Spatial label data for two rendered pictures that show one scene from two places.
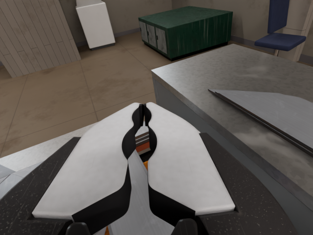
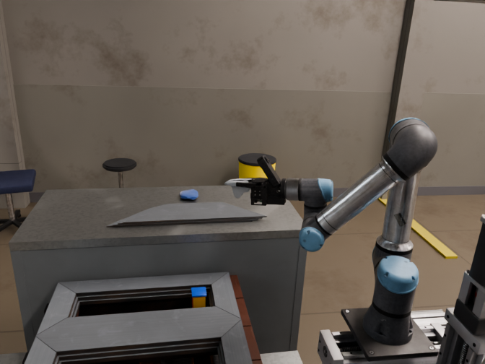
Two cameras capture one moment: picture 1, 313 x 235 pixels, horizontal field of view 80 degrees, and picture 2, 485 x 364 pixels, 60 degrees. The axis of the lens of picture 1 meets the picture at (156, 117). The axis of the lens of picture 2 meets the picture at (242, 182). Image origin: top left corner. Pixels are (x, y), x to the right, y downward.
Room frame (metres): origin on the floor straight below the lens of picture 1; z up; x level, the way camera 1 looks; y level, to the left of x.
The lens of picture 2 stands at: (-0.15, 1.33, 1.92)
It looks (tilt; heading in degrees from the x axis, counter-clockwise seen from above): 20 degrees down; 279
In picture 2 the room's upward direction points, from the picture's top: 2 degrees clockwise
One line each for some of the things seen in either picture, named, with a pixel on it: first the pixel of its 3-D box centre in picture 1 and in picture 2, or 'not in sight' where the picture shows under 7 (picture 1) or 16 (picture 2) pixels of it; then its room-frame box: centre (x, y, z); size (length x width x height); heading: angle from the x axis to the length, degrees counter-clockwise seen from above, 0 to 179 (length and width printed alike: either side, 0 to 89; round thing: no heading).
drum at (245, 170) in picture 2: not in sight; (255, 185); (0.36, -2.91, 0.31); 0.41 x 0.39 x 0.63; 18
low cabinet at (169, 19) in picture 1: (181, 30); not in sight; (4.71, -0.92, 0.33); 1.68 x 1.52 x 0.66; 18
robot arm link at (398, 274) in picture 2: not in sight; (395, 282); (-0.46, 0.17, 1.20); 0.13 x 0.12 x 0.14; 86
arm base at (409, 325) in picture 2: not in sight; (389, 315); (-0.46, 0.18, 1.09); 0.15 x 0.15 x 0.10
